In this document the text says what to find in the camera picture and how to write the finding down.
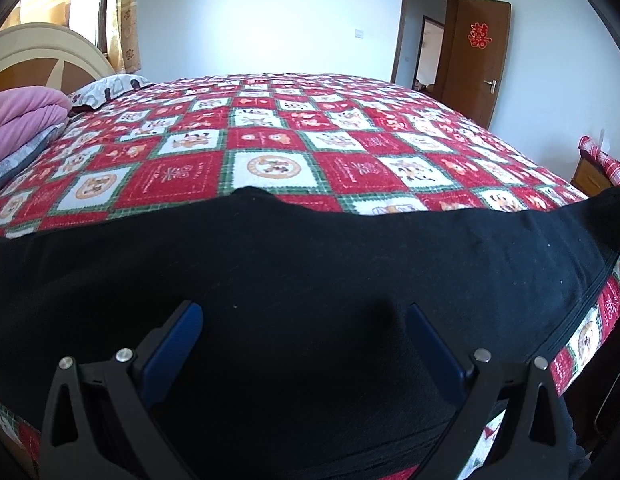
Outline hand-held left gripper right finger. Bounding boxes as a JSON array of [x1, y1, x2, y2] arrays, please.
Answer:
[[408, 302, 573, 480]]

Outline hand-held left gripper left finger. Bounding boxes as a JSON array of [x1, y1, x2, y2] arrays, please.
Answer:
[[40, 300, 205, 480]]

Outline black pants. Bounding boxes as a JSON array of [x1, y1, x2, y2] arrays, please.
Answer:
[[0, 186, 620, 480]]

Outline wooden dresser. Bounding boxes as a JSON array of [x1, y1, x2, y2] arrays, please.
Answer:
[[570, 152, 618, 198]]

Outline bed with red patterned sheet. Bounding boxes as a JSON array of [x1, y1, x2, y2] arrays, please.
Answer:
[[0, 73, 620, 480]]

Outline grey folded blanket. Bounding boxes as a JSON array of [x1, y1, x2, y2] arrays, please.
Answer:
[[0, 122, 68, 196]]

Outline red plaid cloth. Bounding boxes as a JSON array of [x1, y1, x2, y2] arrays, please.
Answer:
[[576, 135, 620, 196]]

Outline patterned pillow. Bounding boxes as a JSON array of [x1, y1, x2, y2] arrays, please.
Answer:
[[67, 74, 149, 111]]

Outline pink folded quilt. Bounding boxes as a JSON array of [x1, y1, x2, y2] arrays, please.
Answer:
[[0, 86, 73, 168]]

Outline brown wooden door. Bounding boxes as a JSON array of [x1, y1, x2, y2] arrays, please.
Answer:
[[434, 0, 512, 128]]

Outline red paper door decoration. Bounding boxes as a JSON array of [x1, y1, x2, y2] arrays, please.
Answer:
[[467, 21, 492, 50]]

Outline narrow yellow curtain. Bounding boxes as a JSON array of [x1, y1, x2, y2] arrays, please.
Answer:
[[108, 0, 143, 75]]

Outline cream wooden headboard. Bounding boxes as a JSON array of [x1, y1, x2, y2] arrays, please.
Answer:
[[0, 22, 115, 93]]

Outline window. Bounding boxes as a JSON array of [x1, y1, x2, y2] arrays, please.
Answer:
[[96, 0, 115, 57]]

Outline brown door frame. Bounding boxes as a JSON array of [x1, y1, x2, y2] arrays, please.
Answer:
[[390, 0, 466, 103]]

